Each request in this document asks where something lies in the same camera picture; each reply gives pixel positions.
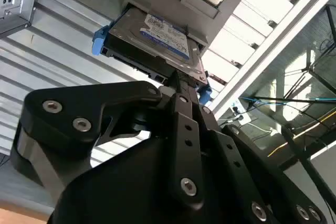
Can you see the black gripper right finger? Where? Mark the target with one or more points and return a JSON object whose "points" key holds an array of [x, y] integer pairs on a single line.
{"points": [[236, 155]]}

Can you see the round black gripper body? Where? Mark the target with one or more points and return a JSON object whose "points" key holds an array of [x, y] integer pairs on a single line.
{"points": [[126, 182]]}

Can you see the hard disk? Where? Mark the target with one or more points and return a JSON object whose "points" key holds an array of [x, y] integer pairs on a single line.
{"points": [[162, 30]]}

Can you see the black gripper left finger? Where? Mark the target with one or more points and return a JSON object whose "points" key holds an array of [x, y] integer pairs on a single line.
{"points": [[78, 98]]}

